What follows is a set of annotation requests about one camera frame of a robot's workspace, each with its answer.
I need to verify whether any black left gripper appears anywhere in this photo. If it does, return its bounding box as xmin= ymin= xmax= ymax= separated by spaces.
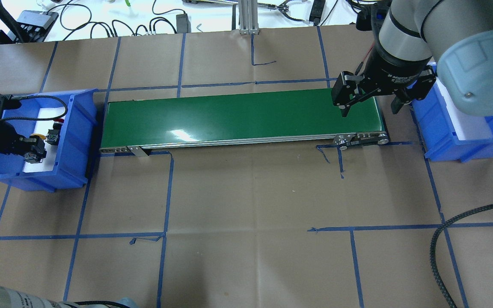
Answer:
xmin=0 ymin=121 xmax=47 ymax=163

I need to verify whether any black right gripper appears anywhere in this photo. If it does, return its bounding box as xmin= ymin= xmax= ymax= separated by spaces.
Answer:
xmin=331 ymin=38 xmax=437 ymax=117

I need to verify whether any yellow push button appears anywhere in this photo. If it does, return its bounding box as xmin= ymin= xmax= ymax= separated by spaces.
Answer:
xmin=30 ymin=129 xmax=61 ymax=146

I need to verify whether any red push button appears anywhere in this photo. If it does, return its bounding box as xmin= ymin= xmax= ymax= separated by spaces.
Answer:
xmin=52 ymin=118 xmax=65 ymax=130

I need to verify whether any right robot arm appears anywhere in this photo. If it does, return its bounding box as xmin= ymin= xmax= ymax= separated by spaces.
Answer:
xmin=331 ymin=0 xmax=493 ymax=117

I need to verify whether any blue bin left side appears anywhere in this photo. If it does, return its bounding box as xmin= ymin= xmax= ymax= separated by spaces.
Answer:
xmin=0 ymin=89 xmax=97 ymax=193

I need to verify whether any blue bin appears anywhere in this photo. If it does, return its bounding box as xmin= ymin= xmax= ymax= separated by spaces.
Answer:
xmin=0 ymin=89 xmax=97 ymax=193
xmin=411 ymin=80 xmax=493 ymax=163

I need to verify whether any green conveyor belt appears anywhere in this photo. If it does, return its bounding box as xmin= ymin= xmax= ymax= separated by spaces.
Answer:
xmin=100 ymin=89 xmax=391 ymax=154

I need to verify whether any blue bin right side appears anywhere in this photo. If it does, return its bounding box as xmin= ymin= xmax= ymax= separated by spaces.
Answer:
xmin=411 ymin=80 xmax=493 ymax=163

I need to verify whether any aluminium frame post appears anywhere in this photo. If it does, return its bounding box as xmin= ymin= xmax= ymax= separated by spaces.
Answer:
xmin=238 ymin=0 xmax=259 ymax=35

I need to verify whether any black braided cable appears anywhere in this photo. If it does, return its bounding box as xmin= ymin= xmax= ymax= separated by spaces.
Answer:
xmin=430 ymin=198 xmax=493 ymax=308

